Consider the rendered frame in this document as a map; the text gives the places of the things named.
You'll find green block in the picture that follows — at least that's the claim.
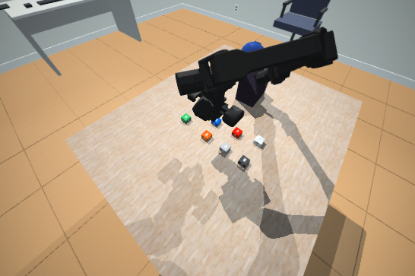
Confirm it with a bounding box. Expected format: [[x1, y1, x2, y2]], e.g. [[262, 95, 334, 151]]
[[181, 113, 192, 123]]

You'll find blue block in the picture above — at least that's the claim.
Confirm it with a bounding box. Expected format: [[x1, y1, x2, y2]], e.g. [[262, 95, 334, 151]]
[[211, 118, 221, 126]]

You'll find orange block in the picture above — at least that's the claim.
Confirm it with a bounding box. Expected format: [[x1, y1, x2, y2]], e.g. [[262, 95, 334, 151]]
[[201, 130, 212, 141]]

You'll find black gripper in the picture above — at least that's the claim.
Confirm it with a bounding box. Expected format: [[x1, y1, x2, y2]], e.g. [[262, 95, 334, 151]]
[[187, 90, 244, 127]]

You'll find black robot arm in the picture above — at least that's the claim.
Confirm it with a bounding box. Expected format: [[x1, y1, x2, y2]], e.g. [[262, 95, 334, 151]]
[[175, 27, 338, 121]]

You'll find red block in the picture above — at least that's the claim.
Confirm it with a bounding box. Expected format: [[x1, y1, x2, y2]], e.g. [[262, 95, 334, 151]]
[[232, 127, 242, 138]]

